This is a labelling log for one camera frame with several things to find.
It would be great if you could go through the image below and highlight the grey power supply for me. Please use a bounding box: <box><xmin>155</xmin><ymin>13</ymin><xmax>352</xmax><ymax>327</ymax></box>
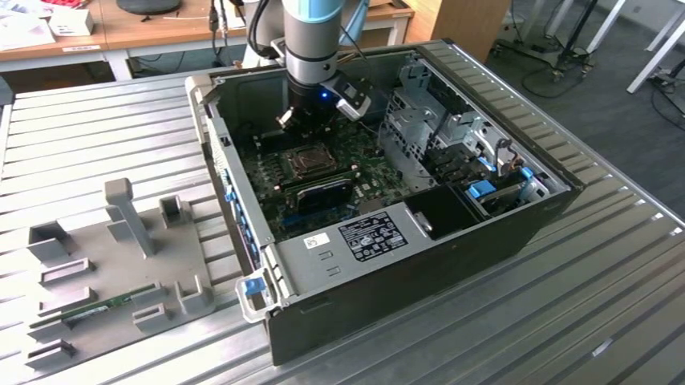
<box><xmin>265</xmin><ymin>202</ymin><xmax>429</xmax><ymax>300</ymax></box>

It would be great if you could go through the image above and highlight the wooden desk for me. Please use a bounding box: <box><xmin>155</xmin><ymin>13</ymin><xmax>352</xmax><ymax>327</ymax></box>
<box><xmin>0</xmin><ymin>0</ymin><xmax>417</xmax><ymax>63</ymax></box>

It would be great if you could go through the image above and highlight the green RAM stick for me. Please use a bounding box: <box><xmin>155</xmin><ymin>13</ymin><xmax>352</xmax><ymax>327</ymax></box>
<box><xmin>31</xmin><ymin>285</ymin><xmax>162</xmax><ymax>328</ymax></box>

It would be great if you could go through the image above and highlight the grey parts rack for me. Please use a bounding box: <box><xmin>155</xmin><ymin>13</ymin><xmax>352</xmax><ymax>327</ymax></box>
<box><xmin>24</xmin><ymin>177</ymin><xmax>219</xmax><ymax>372</ymax></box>

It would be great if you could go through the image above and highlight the white table leg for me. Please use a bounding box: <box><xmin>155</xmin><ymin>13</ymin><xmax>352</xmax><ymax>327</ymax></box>
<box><xmin>585</xmin><ymin>0</ymin><xmax>628</xmax><ymax>55</ymax></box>

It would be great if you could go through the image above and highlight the CPU socket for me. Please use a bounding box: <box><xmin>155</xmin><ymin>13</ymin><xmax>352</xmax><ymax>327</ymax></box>
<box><xmin>281</xmin><ymin>142</ymin><xmax>344</xmax><ymax>180</ymax></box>

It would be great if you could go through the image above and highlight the silver CPU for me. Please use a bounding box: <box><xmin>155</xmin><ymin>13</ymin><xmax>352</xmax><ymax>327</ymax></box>
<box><xmin>297</xmin><ymin>148</ymin><xmax>329</xmax><ymax>172</ymax></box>

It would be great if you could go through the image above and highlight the silver drive cage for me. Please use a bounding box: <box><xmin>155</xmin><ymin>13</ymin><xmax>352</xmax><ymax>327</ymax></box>
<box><xmin>381</xmin><ymin>54</ymin><xmax>561</xmax><ymax>220</ymax></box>

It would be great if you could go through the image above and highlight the green motherboard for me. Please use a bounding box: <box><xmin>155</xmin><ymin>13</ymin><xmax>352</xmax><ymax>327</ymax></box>
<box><xmin>238</xmin><ymin>122</ymin><xmax>434</xmax><ymax>241</ymax></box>

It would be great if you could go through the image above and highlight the dark grey PC case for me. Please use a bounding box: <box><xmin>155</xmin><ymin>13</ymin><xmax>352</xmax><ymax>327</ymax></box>
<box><xmin>185</xmin><ymin>38</ymin><xmax>596</xmax><ymax>367</ymax></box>

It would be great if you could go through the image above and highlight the black graphics card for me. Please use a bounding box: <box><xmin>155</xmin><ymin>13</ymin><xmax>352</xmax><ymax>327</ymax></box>
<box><xmin>284</xmin><ymin>176</ymin><xmax>356</xmax><ymax>217</ymax></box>

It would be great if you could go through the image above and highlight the blue expansion latch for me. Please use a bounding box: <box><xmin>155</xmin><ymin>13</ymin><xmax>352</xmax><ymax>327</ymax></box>
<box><xmin>221</xmin><ymin>167</ymin><xmax>263</xmax><ymax>264</ymax></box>

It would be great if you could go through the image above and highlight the blue case latch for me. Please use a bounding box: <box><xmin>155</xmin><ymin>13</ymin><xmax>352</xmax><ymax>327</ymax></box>
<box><xmin>241</xmin><ymin>278</ymin><xmax>266</xmax><ymax>299</ymax></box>

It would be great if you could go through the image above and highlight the white table frame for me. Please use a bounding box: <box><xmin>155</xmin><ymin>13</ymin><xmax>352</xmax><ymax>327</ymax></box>
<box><xmin>625</xmin><ymin>0</ymin><xmax>685</xmax><ymax>95</ymax></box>

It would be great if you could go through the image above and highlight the wooden cabinet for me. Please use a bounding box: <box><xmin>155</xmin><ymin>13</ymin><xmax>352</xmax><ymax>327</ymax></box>
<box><xmin>406</xmin><ymin>0</ymin><xmax>513</xmax><ymax>63</ymax></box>

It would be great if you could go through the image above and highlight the metal socket cover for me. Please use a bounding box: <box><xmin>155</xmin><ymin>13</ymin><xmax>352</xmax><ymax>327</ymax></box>
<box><xmin>286</xmin><ymin>143</ymin><xmax>340</xmax><ymax>176</ymax></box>

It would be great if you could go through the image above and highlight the black round object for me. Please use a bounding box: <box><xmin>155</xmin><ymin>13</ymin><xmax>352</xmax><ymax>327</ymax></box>
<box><xmin>117</xmin><ymin>0</ymin><xmax>182</xmax><ymax>15</ymax></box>

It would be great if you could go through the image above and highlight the white cardboard box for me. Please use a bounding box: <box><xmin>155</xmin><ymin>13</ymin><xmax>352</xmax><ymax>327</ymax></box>
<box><xmin>47</xmin><ymin>7</ymin><xmax>97</xmax><ymax>38</ymax></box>

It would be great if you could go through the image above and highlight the black wheeled stand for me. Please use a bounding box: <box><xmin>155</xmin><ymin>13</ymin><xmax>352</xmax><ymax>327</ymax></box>
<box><xmin>545</xmin><ymin>0</ymin><xmax>599</xmax><ymax>81</ymax></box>

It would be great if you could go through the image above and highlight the black power supply label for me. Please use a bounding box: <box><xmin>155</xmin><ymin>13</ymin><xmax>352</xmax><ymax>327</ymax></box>
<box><xmin>336</xmin><ymin>211</ymin><xmax>410</xmax><ymax>263</ymax></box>

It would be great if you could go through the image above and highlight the white paper stack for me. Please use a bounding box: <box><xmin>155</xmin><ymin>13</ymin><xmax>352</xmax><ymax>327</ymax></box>
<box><xmin>0</xmin><ymin>0</ymin><xmax>58</xmax><ymax>51</ymax></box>

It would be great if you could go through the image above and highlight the hard disk in blue carrier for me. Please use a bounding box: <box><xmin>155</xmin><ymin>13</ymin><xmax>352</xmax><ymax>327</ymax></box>
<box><xmin>462</xmin><ymin>166</ymin><xmax>553</xmax><ymax>220</ymax></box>

